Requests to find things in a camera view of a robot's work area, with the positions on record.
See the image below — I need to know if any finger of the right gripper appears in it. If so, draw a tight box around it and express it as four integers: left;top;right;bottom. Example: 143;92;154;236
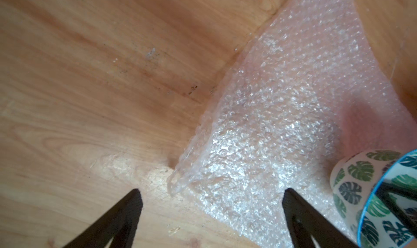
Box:
379;182;417;237

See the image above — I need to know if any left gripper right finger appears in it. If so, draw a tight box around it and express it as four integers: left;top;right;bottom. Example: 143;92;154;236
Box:
282;188;357;248

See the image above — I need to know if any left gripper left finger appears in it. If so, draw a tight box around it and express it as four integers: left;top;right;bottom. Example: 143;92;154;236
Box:
65;188;143;248

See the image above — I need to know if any green leaf pattern bowl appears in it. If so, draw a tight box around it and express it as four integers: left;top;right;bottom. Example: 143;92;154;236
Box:
330;149;417;248

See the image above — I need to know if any pink bubble wrap sheet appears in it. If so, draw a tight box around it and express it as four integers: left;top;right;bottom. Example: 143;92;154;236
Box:
167;0;417;248

